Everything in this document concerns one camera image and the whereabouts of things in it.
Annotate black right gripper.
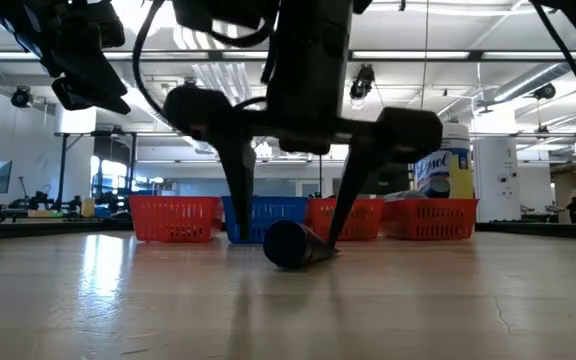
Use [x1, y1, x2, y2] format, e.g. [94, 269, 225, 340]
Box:
[161, 0, 445, 249]

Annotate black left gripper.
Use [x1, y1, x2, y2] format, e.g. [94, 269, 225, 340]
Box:
[0, 0, 132, 116]

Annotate grey toiletry bottle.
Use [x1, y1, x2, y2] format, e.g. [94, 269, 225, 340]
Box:
[383, 189, 430, 201]

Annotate blue plastic basket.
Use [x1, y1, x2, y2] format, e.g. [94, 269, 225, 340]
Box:
[221, 195, 310, 245]

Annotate red plastic basket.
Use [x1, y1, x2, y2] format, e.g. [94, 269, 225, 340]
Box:
[305, 197, 386, 242]
[381, 197, 480, 242]
[128, 194, 224, 244]

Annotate white yellow wipes canister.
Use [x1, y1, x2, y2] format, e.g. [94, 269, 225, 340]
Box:
[413, 122, 472, 200]

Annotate black side table edge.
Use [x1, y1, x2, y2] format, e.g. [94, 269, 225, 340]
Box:
[475, 221, 576, 242]
[0, 217, 134, 242]

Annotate white round pillar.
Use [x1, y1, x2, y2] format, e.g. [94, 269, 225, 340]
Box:
[472, 137, 522, 224]

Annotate black overhead rig beam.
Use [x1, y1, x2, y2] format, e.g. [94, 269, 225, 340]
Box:
[0, 49, 576, 64]

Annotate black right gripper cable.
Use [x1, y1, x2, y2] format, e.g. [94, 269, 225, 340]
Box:
[131, 0, 179, 119]

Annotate white ceiling duct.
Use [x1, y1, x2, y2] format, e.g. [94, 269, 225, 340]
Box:
[117, 67, 218, 155]

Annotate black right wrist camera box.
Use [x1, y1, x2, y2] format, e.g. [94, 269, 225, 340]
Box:
[171, 0, 275, 32]

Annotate silver ceiling duct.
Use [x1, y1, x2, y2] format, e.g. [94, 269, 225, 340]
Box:
[491, 59, 576, 104]

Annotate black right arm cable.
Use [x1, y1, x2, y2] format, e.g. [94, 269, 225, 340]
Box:
[530, 0, 576, 129]

